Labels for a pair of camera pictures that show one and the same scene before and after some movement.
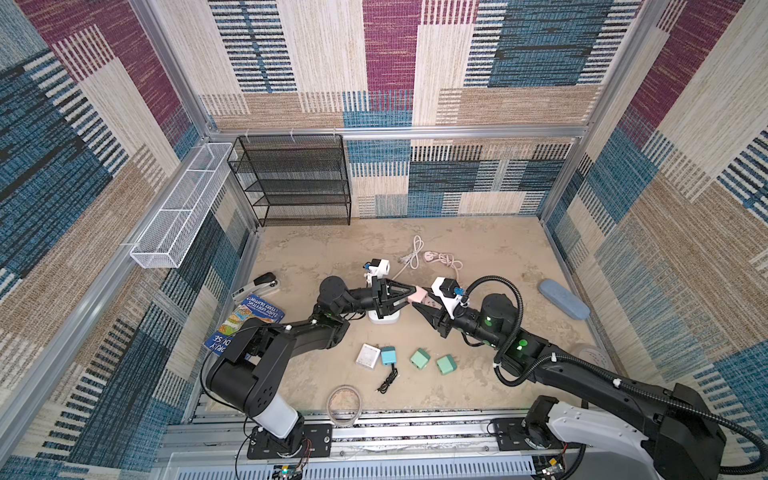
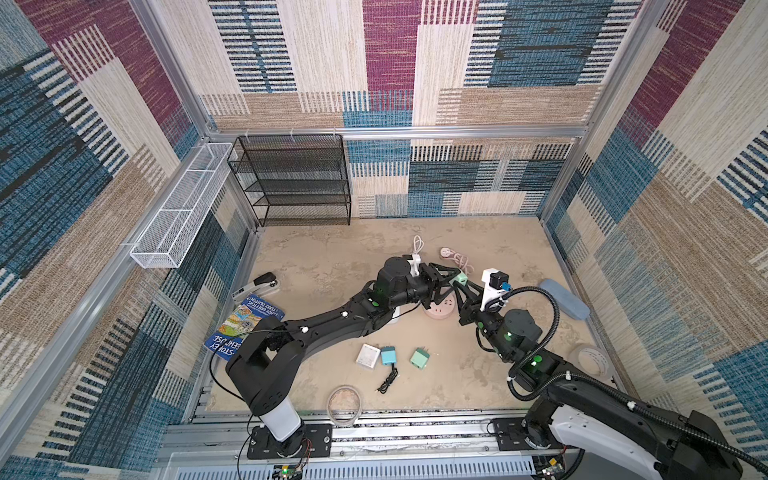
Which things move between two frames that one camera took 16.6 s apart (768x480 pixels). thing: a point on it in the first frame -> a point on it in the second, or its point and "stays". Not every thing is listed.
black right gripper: [434, 318] -> [470, 306]
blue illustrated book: [253, 307] stays
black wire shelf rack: [294, 179] stays
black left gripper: [384, 301] -> [431, 282]
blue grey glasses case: [564, 299] stays
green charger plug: [420, 358] stays
